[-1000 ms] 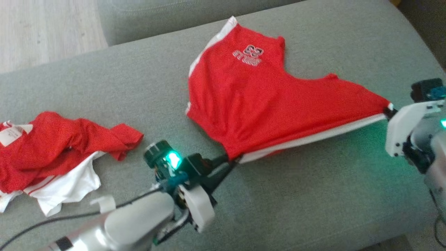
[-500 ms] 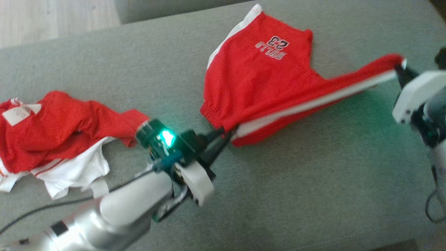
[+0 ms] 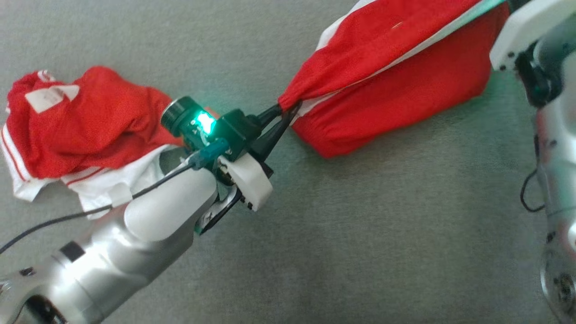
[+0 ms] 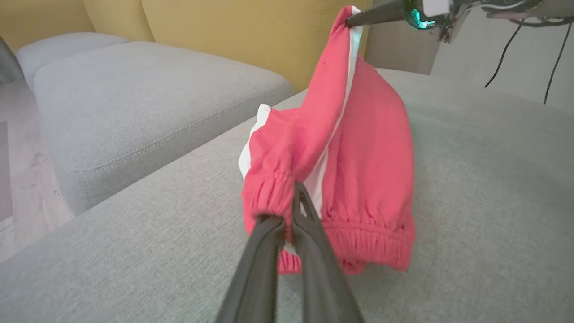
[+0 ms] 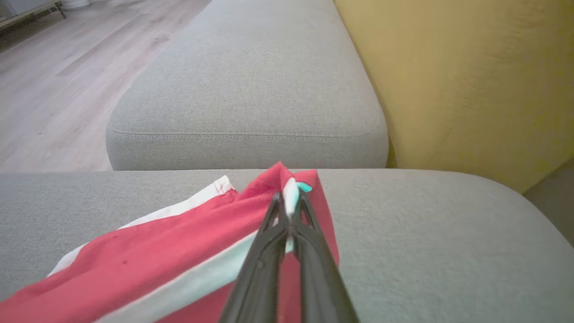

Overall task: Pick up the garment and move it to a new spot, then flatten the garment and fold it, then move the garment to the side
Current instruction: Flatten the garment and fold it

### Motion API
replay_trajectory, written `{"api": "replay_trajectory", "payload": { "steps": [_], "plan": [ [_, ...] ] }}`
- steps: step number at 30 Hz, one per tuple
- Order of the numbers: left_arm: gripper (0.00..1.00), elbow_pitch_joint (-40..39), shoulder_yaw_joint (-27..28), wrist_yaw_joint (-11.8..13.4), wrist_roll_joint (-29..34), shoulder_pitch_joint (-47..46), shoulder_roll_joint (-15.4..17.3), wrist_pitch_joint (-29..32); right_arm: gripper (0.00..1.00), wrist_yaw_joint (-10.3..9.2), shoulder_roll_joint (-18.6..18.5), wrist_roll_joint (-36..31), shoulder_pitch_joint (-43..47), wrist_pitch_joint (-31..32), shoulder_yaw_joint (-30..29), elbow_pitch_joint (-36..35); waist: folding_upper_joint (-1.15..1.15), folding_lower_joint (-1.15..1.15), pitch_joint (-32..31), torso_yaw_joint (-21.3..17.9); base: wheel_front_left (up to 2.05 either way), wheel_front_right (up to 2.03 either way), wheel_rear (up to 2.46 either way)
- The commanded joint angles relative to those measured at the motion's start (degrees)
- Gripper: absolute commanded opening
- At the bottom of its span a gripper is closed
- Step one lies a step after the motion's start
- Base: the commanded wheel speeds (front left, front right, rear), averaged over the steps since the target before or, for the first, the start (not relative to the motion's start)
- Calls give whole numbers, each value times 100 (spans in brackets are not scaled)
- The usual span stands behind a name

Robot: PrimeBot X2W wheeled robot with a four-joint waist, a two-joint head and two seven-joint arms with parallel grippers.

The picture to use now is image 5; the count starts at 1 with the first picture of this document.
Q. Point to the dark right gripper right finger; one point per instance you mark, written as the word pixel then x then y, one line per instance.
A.
pixel 318 278

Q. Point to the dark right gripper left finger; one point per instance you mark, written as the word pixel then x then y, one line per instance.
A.
pixel 260 278

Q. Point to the red white-striped Bulls shorts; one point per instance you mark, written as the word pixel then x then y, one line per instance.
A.
pixel 157 251

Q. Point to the large grey sofa seat cushion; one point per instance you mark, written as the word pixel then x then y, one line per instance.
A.
pixel 448 251

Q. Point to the yellow sofa back cushion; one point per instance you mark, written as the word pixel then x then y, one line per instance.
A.
pixel 471 80

